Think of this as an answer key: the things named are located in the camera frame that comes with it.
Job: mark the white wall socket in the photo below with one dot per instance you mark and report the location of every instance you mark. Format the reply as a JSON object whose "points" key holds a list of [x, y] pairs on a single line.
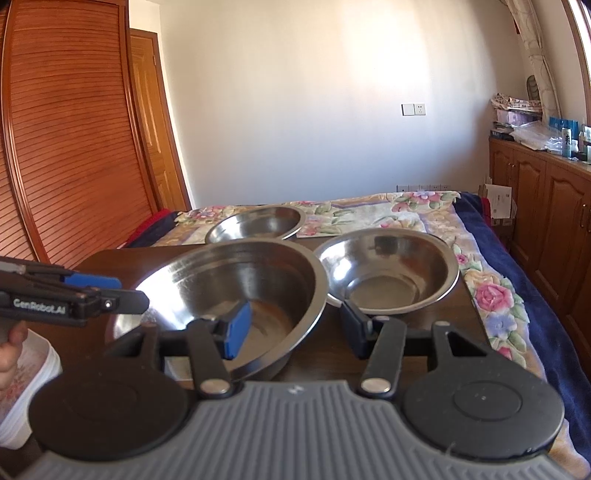
{"points": [[413, 109]]}

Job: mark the floral blanket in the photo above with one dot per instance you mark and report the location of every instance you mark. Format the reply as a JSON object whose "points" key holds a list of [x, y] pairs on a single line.
{"points": [[392, 212]]}

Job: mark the folded patterned cloth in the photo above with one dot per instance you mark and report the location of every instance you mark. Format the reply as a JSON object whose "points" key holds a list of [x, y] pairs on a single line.
{"points": [[515, 101]]}

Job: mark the wooden door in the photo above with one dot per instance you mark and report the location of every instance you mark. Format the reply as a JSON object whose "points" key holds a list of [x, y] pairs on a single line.
{"points": [[157, 129]]}

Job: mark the medium stainless steel bowl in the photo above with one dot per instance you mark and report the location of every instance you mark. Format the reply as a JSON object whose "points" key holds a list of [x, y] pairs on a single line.
{"points": [[392, 272]]}

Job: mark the clear plastic bags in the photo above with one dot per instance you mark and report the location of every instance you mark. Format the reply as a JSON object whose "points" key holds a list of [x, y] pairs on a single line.
{"points": [[535, 137]]}

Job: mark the navy blanket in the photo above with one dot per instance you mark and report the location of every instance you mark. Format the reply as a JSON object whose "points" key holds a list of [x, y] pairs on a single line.
{"points": [[531, 286]]}

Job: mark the small stainless steel bowl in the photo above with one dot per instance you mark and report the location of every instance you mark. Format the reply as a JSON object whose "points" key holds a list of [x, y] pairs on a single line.
{"points": [[258, 226]]}

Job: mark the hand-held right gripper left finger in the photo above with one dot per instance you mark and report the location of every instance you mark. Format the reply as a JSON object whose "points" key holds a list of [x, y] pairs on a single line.
{"points": [[238, 330]]}

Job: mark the dark book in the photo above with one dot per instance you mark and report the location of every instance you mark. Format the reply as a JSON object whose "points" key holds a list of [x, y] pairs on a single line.
{"points": [[501, 135]]}

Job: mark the pink box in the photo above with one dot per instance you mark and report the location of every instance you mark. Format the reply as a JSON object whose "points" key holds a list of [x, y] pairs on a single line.
{"points": [[517, 118]]}

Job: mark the wooden louvered wardrobe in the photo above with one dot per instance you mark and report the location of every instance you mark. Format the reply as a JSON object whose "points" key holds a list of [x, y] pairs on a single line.
{"points": [[69, 138]]}

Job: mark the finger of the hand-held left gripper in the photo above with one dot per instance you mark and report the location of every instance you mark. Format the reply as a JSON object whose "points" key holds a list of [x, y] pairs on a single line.
{"points": [[92, 280], [124, 301]]}

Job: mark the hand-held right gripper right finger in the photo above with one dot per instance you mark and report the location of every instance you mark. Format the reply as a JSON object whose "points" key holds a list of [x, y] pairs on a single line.
{"points": [[353, 330]]}

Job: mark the white cardboard box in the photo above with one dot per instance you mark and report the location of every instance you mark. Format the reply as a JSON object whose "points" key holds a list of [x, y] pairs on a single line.
{"points": [[496, 203]]}

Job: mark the blue boxes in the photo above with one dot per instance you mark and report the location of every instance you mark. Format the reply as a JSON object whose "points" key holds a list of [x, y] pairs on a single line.
{"points": [[563, 123]]}

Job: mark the wooden cabinet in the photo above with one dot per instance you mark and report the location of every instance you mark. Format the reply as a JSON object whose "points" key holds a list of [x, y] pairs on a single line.
{"points": [[545, 203]]}

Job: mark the person's left hand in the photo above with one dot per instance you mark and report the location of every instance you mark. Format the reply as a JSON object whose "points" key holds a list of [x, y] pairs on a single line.
{"points": [[10, 355]]}

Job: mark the white power strip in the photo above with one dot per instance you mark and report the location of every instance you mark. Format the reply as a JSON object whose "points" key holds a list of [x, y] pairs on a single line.
{"points": [[422, 188]]}

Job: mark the red cloth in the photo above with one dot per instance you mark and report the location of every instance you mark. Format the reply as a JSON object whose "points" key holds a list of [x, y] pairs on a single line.
{"points": [[147, 228]]}

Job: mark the patterned beige curtain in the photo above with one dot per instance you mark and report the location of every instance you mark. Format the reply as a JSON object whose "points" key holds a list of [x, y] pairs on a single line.
{"points": [[535, 50]]}

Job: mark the large stainless steel bowl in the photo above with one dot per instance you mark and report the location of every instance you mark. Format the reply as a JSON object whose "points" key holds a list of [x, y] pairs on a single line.
{"points": [[277, 277]]}

